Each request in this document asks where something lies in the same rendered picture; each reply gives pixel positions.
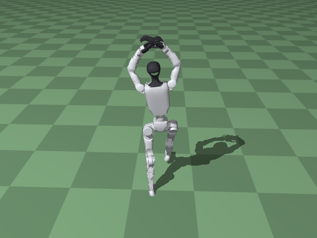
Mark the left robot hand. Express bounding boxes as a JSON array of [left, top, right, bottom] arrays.
[[142, 36, 163, 53]]

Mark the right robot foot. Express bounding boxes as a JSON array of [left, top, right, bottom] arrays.
[[164, 150, 171, 162]]

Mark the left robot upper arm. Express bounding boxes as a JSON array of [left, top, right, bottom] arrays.
[[127, 67, 145, 94]]

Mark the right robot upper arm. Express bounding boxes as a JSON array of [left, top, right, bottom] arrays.
[[167, 59, 181, 91]]

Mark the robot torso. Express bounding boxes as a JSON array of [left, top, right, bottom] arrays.
[[144, 80, 170, 132]]

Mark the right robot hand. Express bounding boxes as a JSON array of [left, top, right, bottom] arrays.
[[140, 35, 164, 49]]

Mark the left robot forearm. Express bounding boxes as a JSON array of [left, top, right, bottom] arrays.
[[128, 45, 146, 71]]

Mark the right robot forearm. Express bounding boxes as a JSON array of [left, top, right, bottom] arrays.
[[159, 41, 180, 66]]

